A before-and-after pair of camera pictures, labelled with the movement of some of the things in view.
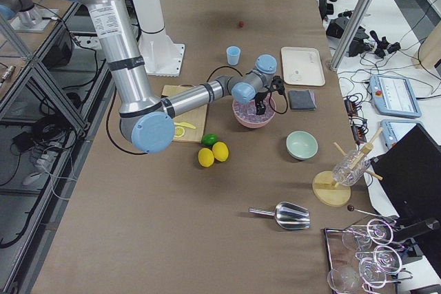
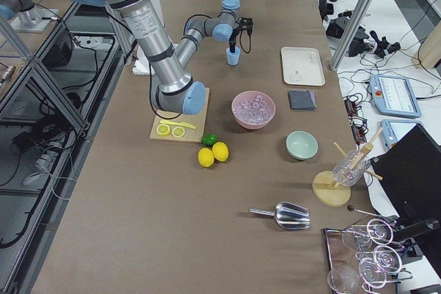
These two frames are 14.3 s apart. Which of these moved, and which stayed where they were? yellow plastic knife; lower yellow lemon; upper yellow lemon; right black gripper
Moved: right black gripper
Stayed: yellow plastic knife; lower yellow lemon; upper yellow lemon
